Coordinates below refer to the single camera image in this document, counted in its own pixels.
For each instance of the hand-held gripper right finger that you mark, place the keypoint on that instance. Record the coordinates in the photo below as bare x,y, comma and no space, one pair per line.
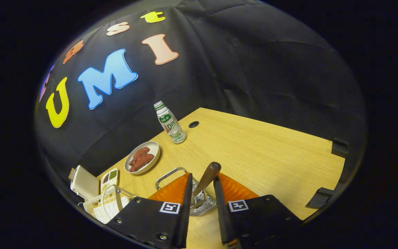
221,211

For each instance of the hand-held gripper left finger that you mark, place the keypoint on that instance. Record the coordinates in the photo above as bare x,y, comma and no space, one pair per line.
186,207

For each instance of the beige plate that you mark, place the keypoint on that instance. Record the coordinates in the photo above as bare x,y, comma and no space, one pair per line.
153,148

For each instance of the white divided dish with beans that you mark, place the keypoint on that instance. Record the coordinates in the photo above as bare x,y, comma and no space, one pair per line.
111,180

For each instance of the red meat piece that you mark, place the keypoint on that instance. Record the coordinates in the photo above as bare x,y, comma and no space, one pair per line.
143,162
140,154

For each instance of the white drip tray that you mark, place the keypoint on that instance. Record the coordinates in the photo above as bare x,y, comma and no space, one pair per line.
104,212

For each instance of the white drink bottle green cap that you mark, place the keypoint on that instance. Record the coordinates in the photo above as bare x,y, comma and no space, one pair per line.
171,126

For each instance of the black table clamp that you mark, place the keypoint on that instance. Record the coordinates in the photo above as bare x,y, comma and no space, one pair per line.
340,149
320,199

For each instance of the white toaster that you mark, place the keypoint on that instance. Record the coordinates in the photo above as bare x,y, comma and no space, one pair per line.
85,185

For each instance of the brown toast slice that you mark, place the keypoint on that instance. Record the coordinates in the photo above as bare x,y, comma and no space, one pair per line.
71,174

